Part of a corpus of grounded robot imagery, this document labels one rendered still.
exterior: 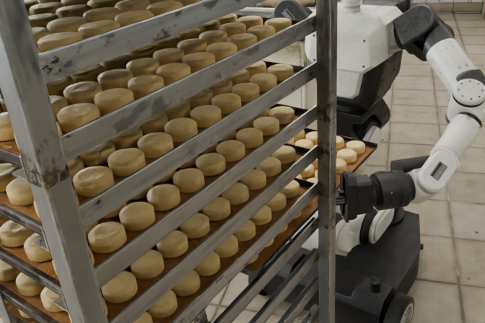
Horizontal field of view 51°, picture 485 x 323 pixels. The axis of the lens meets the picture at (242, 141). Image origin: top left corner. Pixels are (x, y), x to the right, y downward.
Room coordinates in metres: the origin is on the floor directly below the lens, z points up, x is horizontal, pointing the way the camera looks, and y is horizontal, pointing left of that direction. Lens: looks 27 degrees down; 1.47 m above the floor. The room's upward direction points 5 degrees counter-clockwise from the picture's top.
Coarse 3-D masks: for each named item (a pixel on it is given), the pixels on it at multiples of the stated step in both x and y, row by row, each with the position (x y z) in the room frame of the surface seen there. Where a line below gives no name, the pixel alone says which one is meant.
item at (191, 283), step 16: (288, 192) 0.92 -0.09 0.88; (304, 192) 0.94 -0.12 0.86; (272, 208) 0.88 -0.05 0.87; (288, 208) 0.88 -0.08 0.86; (256, 224) 0.83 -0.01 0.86; (240, 240) 0.79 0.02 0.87; (208, 256) 0.73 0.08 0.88; (224, 256) 0.74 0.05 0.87; (192, 272) 0.69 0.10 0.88; (208, 272) 0.70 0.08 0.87; (176, 288) 0.66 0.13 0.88; (192, 288) 0.66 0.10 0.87; (160, 304) 0.62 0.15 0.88; (176, 304) 0.63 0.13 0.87; (32, 320) 0.63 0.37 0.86; (144, 320) 0.59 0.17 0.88; (160, 320) 0.60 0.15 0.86
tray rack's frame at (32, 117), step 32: (0, 0) 0.44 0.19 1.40; (0, 32) 0.44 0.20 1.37; (0, 64) 0.45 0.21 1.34; (32, 64) 0.45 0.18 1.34; (32, 96) 0.45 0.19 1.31; (32, 128) 0.44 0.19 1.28; (32, 160) 0.44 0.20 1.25; (64, 160) 0.46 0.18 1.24; (32, 192) 0.45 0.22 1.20; (64, 192) 0.45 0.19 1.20; (64, 224) 0.44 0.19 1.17; (64, 256) 0.44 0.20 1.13; (64, 288) 0.45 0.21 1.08; (96, 288) 0.46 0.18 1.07; (96, 320) 0.45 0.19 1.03
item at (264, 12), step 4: (248, 8) 2.66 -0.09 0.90; (252, 8) 2.65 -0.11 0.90; (256, 8) 2.64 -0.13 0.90; (260, 8) 2.64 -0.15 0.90; (264, 8) 2.63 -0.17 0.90; (268, 8) 2.62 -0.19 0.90; (272, 8) 2.61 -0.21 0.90; (236, 12) 2.68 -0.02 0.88; (240, 12) 2.67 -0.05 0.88; (244, 12) 2.66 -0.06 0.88; (248, 12) 2.65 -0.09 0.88; (252, 12) 2.64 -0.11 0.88; (256, 12) 2.63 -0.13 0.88; (260, 12) 2.62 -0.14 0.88; (264, 12) 2.61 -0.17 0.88; (268, 12) 2.60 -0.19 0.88; (272, 12) 2.59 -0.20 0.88; (260, 16) 2.62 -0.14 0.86; (264, 16) 2.61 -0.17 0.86
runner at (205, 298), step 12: (312, 192) 0.92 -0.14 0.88; (300, 204) 0.88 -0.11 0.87; (288, 216) 0.84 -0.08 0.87; (276, 228) 0.81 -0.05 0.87; (264, 240) 0.77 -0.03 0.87; (252, 252) 0.74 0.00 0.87; (240, 264) 0.71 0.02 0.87; (228, 276) 0.68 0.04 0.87; (216, 288) 0.66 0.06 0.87; (204, 300) 0.63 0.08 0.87; (192, 312) 0.61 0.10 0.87
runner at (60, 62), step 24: (216, 0) 0.71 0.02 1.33; (240, 0) 0.76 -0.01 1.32; (264, 0) 0.81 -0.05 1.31; (144, 24) 0.61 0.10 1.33; (168, 24) 0.64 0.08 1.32; (192, 24) 0.67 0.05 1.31; (72, 48) 0.52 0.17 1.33; (96, 48) 0.55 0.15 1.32; (120, 48) 0.57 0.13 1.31; (48, 72) 0.50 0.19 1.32; (72, 72) 0.52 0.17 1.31; (0, 96) 0.46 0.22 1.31
